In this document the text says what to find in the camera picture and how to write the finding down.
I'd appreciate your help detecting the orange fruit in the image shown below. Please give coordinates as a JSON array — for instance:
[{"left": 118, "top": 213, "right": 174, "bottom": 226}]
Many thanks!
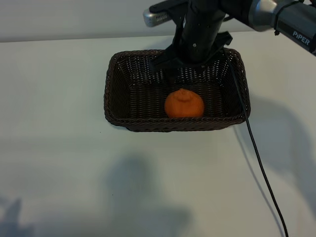
[{"left": 164, "top": 88, "right": 205, "bottom": 119}]

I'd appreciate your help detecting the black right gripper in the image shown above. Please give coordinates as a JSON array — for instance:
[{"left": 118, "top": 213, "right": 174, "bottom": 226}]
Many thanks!
[{"left": 149, "top": 0, "right": 233, "bottom": 86}]

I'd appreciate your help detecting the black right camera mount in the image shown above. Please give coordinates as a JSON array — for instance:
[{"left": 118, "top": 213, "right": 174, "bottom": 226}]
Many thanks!
[{"left": 149, "top": 0, "right": 191, "bottom": 15}]

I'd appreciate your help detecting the dark brown wicker basket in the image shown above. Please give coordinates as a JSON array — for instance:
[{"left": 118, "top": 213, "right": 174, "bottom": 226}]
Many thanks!
[{"left": 105, "top": 48, "right": 251, "bottom": 133}]

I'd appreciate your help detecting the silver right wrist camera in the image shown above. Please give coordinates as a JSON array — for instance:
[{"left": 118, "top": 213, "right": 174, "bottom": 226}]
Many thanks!
[{"left": 142, "top": 7, "right": 178, "bottom": 27}]

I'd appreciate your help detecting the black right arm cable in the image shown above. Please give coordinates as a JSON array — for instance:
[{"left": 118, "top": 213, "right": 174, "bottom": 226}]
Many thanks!
[{"left": 222, "top": 48, "right": 289, "bottom": 237}]

